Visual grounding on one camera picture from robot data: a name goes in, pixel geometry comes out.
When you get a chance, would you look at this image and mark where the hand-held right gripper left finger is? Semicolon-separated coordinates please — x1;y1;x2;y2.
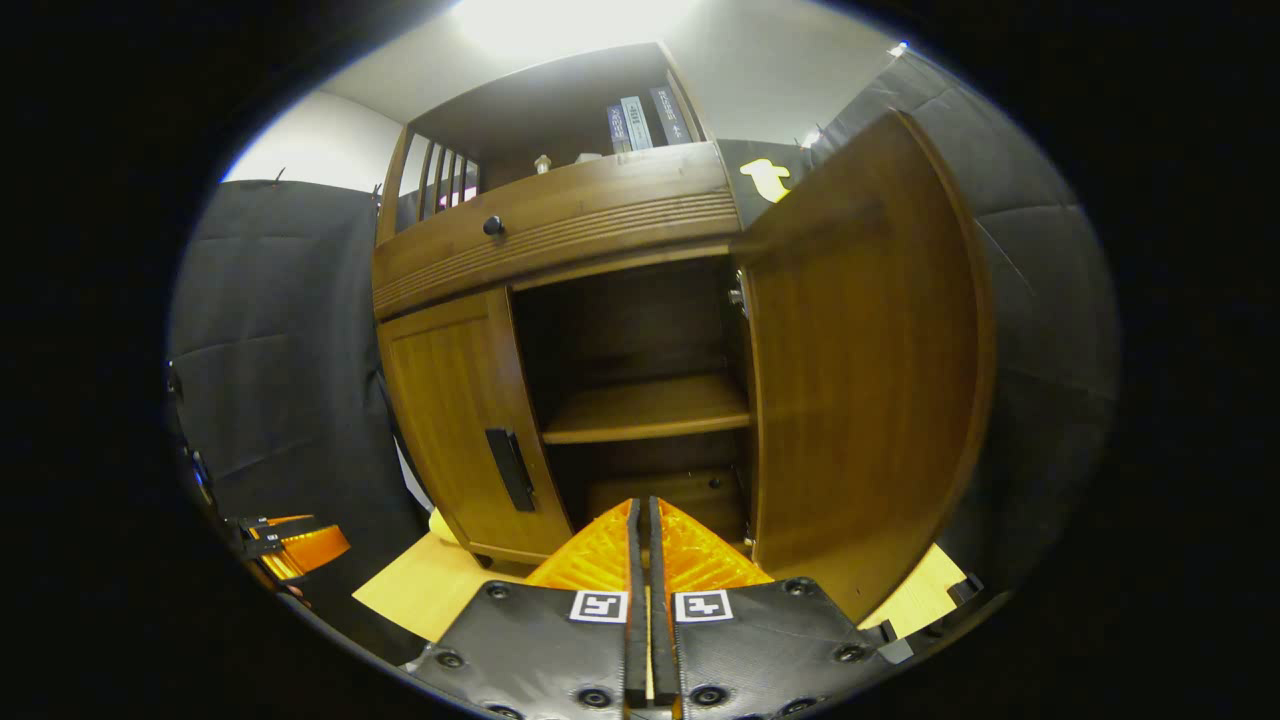
405;497;641;720

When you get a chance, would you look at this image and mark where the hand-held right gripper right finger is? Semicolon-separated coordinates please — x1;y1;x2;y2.
650;497;916;720

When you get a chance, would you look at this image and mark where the black door handle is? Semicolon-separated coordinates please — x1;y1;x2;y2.
485;427;538;514

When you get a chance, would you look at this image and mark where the wooden cabinet shelf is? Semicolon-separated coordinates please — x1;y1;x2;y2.
540;372;753;446

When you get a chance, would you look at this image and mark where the grey spine book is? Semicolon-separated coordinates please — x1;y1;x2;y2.
620;95;655;151

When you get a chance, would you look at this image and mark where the black book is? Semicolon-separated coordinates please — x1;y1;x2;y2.
650;85;693;146

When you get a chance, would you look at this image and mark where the large ceiling light panel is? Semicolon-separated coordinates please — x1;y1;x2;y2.
450;0;701;61

